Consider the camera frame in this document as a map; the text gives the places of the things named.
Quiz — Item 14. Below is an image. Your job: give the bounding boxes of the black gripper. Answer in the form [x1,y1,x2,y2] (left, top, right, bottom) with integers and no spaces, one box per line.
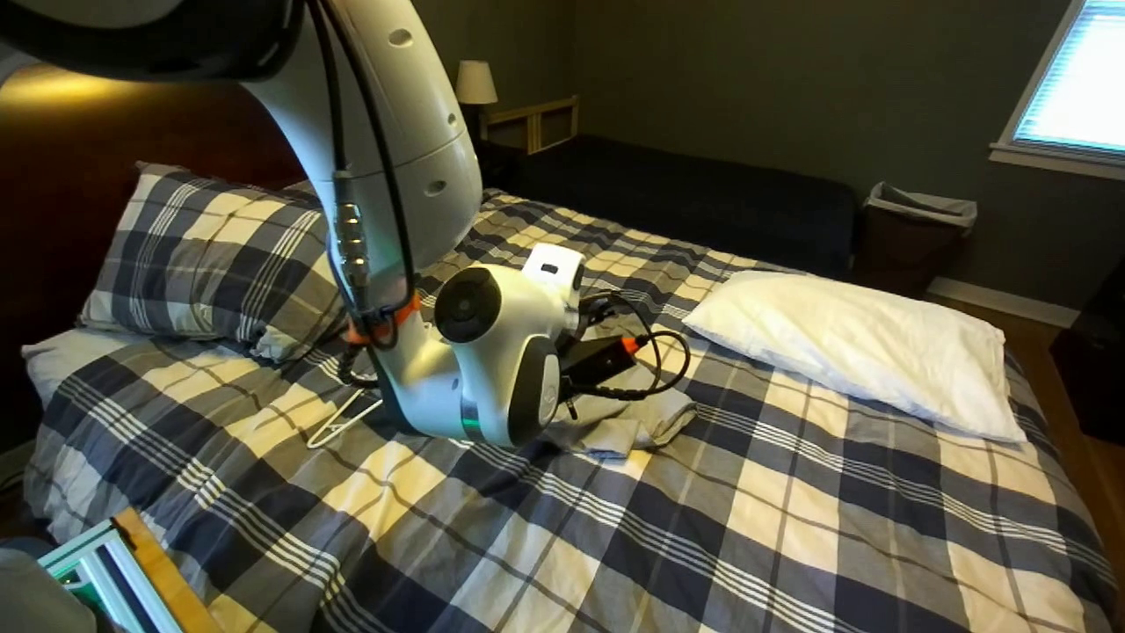
[564,333,635,393]

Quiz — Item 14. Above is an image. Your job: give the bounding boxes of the light grey cloth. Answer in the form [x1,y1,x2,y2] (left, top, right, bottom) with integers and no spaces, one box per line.
[544,367,692,461]

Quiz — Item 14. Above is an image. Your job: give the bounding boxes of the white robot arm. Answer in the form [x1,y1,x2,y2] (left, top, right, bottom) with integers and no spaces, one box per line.
[0,0,583,447]

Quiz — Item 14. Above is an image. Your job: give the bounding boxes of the dark bed bench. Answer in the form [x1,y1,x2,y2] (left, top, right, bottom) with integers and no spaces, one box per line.
[478,139,857,278]

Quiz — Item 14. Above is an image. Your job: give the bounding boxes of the laundry basket with cloth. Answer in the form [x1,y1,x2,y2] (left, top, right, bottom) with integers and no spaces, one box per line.
[855,180,978,296]

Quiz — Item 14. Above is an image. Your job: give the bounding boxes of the wooden nightstand shelf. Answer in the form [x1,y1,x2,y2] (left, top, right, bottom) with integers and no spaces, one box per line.
[483,94,580,155]

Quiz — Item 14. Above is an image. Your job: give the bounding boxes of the table lamp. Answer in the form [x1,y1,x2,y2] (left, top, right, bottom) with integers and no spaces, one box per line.
[456,60,500,134]

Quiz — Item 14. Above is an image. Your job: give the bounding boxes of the plaid yellow grey comforter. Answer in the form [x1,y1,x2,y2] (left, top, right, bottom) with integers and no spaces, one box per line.
[22,187,1121,633]

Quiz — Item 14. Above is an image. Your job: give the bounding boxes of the plaid pillow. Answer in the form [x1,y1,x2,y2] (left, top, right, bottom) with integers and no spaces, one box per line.
[81,163,343,363]

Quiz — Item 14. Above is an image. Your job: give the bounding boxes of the white pillow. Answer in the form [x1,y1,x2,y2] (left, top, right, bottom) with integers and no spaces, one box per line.
[683,272,1025,443]

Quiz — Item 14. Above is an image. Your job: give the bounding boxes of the black dresser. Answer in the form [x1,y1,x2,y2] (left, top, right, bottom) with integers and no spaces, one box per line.
[1050,259,1125,443]

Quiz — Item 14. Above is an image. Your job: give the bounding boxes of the window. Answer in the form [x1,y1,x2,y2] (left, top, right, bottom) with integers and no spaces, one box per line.
[987,0,1125,180]

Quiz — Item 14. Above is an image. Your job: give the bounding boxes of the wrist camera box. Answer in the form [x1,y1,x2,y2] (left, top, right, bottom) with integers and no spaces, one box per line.
[525,243,583,291]

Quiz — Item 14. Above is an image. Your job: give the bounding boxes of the white wire hanger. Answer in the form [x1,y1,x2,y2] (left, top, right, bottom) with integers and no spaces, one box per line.
[305,391,384,452]

